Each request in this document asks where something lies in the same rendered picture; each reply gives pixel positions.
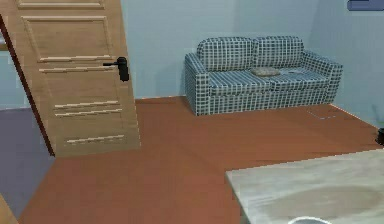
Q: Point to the beige speckled cushion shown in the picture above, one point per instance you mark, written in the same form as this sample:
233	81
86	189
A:
265	71

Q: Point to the light wooden furniture corner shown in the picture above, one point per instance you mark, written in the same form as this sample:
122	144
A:
6	213

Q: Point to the white round dish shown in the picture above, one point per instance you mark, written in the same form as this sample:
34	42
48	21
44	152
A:
308	221

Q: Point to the blue white checked sofa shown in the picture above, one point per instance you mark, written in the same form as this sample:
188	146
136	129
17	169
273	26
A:
253	86

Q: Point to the blue framed wall picture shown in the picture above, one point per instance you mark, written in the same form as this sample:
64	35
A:
365	5

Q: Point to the light wooden room door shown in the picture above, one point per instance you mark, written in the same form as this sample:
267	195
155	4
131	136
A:
73	86

